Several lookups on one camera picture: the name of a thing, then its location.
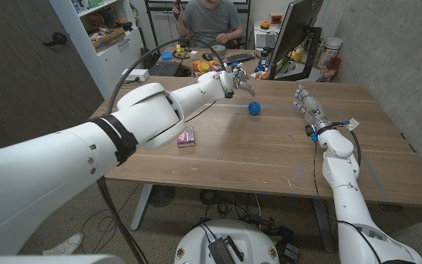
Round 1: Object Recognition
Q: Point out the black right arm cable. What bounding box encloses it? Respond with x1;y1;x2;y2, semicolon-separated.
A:
333;119;362;166

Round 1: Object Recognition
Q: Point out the white round canister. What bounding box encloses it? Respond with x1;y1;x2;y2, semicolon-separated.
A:
316;37;344;70

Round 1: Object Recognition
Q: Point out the white shoe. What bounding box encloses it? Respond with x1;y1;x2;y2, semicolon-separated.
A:
42;232;84;257

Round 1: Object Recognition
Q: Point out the round black floor fan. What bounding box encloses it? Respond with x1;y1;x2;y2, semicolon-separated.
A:
148;185;177;208

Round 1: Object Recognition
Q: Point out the white power strip box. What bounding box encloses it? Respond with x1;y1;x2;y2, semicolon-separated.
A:
121;68;150;82

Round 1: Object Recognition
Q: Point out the cardboard box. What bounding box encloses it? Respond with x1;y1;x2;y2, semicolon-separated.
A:
90;27;127;54

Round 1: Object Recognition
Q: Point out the clear container with red lid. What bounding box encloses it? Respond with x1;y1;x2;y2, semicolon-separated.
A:
319;56;342;82

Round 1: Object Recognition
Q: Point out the blue spiky stress ball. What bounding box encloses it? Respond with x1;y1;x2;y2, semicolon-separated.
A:
247;101;262;117

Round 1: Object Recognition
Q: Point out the black laptop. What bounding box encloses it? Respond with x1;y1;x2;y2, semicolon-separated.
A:
148;60;183;78

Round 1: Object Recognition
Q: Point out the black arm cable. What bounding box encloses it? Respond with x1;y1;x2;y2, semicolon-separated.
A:
96;37;229;264
333;119;362;166

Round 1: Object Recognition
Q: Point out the grey table leg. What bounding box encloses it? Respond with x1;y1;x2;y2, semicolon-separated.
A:
311;197;337;254

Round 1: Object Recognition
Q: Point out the black door handle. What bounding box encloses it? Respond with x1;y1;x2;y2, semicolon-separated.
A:
42;32;68;48

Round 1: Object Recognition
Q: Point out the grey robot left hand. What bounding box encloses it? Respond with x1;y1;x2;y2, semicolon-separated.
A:
231;67;256;98

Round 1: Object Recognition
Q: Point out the white table leg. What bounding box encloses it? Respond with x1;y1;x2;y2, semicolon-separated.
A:
130;183;154;232

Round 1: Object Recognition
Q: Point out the white shelf cabinet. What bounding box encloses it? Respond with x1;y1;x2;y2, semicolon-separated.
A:
48;0;146;99

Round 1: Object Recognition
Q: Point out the orange wooden box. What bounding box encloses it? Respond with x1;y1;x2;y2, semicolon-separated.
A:
268;12;284;26

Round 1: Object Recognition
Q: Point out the pink package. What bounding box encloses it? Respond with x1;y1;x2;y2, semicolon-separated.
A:
177;126;196;149

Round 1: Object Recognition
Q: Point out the black device on torso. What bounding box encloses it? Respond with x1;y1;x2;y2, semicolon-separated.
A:
207;237;236;264

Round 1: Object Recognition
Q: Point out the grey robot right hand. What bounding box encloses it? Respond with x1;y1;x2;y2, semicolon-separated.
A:
293;84;333;135

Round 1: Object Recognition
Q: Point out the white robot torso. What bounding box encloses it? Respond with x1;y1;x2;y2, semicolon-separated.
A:
174;219;281;264

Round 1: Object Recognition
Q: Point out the black keyboard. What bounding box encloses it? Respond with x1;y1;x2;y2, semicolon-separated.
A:
222;53;256;66

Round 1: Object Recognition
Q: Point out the person in grey t-shirt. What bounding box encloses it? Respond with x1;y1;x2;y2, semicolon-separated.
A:
172;0;244;49

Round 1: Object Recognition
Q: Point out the black computer monitor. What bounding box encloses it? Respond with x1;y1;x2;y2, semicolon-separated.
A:
268;0;325;82

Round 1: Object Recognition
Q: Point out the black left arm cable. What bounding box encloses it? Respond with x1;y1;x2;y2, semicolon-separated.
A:
96;37;229;264

